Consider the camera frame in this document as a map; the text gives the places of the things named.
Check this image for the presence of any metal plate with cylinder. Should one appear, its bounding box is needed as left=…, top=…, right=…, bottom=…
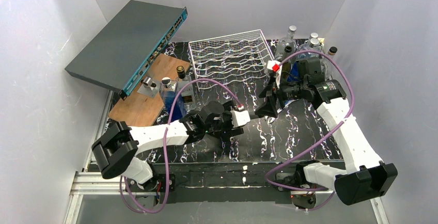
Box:
left=137, top=76, right=161, bottom=98

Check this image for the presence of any dark wine bottle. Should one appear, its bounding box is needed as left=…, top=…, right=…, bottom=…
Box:
left=280, top=45, right=292, bottom=85

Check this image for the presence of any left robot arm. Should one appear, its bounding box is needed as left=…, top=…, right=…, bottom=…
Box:
left=91, top=101, right=251, bottom=191

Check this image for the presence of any grey network switch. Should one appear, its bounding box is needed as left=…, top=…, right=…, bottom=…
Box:
left=65, top=0, right=187, bottom=100

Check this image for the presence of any amber labelled bottle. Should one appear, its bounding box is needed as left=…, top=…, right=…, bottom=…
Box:
left=176, top=66, right=196, bottom=113

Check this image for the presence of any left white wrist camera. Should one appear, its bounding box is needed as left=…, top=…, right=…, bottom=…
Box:
left=230, top=104, right=251, bottom=128

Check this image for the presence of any clear bottle green label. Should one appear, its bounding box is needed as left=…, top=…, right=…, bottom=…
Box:
left=274, top=25, right=297, bottom=61

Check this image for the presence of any aluminium frame rail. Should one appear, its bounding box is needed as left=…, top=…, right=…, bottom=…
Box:
left=63, top=89, right=390, bottom=224

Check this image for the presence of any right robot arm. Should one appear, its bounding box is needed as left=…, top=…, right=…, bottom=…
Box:
left=255, top=57, right=398, bottom=205

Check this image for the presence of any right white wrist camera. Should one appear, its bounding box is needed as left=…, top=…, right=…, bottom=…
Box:
left=264, top=60, right=282, bottom=88

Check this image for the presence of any wooden board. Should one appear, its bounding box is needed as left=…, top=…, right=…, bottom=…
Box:
left=108, top=54, right=190, bottom=126

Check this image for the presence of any white wire wine rack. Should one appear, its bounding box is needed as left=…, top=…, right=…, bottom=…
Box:
left=189, top=29, right=274, bottom=90

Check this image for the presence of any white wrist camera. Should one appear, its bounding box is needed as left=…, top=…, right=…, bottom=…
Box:
left=230, top=104, right=251, bottom=128
left=264, top=60, right=282, bottom=88

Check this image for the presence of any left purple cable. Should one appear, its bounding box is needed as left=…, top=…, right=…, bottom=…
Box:
left=119, top=78, right=245, bottom=214

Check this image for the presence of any clear bottle blue label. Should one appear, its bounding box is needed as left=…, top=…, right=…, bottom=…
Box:
left=321, top=46, right=337, bottom=80

